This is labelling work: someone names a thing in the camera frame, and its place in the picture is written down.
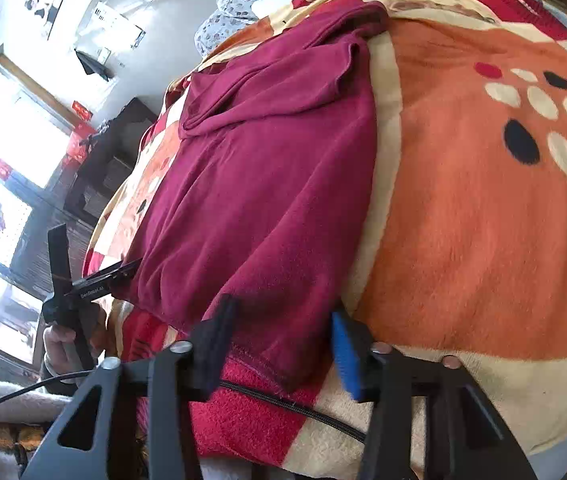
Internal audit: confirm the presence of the small floral pillow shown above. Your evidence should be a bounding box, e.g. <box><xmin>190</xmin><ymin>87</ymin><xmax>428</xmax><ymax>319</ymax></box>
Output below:
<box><xmin>194</xmin><ymin>10</ymin><xmax>259</xmax><ymax>56</ymax></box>

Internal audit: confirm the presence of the dark hanging cloth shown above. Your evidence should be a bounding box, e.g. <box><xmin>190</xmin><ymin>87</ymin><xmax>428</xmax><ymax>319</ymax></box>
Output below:
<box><xmin>74</xmin><ymin>49</ymin><xmax>114</xmax><ymax>81</ymax></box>

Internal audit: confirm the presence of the orange and red printed blanket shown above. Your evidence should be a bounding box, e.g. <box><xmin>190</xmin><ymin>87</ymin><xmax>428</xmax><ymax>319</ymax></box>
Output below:
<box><xmin>81</xmin><ymin>0</ymin><xmax>567</xmax><ymax>471</ymax></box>

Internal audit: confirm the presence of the wall poster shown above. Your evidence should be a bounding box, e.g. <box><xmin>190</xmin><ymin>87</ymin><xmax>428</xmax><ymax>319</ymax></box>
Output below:
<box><xmin>24</xmin><ymin>0</ymin><xmax>74</xmax><ymax>41</ymax></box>

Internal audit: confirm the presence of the dark wooden table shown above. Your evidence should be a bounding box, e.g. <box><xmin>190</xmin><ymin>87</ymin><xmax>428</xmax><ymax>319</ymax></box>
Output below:
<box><xmin>64</xmin><ymin>97</ymin><xmax>159</xmax><ymax>221</ymax></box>

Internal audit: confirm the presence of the black cable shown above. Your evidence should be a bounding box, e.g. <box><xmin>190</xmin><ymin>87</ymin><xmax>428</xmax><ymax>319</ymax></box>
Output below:
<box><xmin>0</xmin><ymin>371</ymin><xmax>367</xmax><ymax>443</ymax></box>

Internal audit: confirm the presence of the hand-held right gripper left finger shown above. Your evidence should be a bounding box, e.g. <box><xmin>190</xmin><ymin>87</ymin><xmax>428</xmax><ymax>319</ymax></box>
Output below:
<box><xmin>18</xmin><ymin>294</ymin><xmax>238</xmax><ymax>480</ymax></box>

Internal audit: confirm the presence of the person's left hand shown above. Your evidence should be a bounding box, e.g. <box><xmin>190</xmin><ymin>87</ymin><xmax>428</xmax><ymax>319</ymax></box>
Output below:
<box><xmin>40</xmin><ymin>310</ymin><xmax>110</xmax><ymax>385</ymax></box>

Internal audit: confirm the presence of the bright window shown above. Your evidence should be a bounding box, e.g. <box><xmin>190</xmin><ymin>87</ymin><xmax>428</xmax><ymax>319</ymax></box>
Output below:
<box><xmin>0</xmin><ymin>52</ymin><xmax>89</xmax><ymax>361</ymax></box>

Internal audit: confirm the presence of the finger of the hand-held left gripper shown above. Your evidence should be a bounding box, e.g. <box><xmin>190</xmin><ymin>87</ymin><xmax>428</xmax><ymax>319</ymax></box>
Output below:
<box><xmin>94</xmin><ymin>258</ymin><xmax>143</xmax><ymax>288</ymax></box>

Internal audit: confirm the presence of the maroon fleece garment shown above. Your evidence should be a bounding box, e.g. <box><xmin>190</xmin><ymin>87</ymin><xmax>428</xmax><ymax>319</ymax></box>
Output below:
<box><xmin>124</xmin><ymin>0</ymin><xmax>391</xmax><ymax>393</ymax></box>

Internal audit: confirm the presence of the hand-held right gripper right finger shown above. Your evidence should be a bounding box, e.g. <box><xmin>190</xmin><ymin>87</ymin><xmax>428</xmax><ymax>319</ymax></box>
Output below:
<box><xmin>330</xmin><ymin>307</ymin><xmax>539</xmax><ymax>480</ymax></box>

